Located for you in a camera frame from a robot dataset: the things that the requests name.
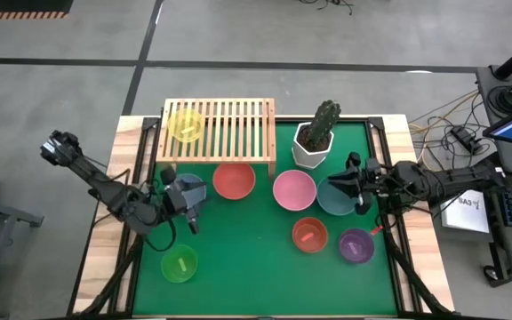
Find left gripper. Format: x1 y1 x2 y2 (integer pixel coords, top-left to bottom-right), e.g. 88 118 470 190
160 164 208 236

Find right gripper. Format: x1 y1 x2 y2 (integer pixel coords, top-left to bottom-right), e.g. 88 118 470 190
326 152 385 217

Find teal bowl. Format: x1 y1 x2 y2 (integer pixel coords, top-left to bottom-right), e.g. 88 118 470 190
316 176 362 217

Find red bowl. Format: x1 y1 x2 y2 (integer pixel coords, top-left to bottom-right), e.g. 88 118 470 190
212 162 257 201

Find pink bowl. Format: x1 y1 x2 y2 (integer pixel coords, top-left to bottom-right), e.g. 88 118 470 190
272 169 318 212

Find orange translucent bowl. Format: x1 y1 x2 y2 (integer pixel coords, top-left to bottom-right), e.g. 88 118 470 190
292 216 330 254

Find purple translucent bowl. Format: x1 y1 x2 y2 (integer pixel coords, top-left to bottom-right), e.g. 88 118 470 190
338 228 376 266

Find green translucent bowl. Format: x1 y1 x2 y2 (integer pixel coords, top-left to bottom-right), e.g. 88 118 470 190
160 244 199 284

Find wooden slatted shelf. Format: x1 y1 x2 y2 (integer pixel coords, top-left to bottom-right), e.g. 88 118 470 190
156 97 278 177

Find blue-grey bowl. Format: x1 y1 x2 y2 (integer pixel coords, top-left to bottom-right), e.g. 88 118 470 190
173 172 208 211

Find yellow translucent bowl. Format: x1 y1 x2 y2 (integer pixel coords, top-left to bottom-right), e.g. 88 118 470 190
167 108 205 144

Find green table mat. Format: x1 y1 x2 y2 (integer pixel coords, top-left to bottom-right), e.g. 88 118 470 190
132 122 399 316

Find white box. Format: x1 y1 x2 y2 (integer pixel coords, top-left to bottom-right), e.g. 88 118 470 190
440 188 492 235

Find black power strip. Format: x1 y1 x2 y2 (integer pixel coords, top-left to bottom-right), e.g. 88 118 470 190
450 125 478 156

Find grey equipment cart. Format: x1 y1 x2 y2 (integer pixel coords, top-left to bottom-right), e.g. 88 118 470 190
476 65 512 279

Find grey side table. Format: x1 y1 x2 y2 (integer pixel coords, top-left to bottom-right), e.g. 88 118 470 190
0 190 45 312

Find black hazard-striped floor mat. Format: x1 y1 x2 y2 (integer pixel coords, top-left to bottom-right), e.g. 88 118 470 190
0 0 75 20

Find black aluminium frame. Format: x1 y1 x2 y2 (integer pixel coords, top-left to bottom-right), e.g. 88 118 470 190
67 116 162 317
366 116 455 317

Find yellow cable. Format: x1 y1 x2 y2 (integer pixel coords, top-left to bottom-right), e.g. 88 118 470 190
409 91 479 134

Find coiled black cable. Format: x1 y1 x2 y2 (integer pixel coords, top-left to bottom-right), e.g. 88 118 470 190
488 84 512 116

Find black floor cable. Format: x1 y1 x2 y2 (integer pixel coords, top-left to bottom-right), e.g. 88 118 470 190
298 0 355 16

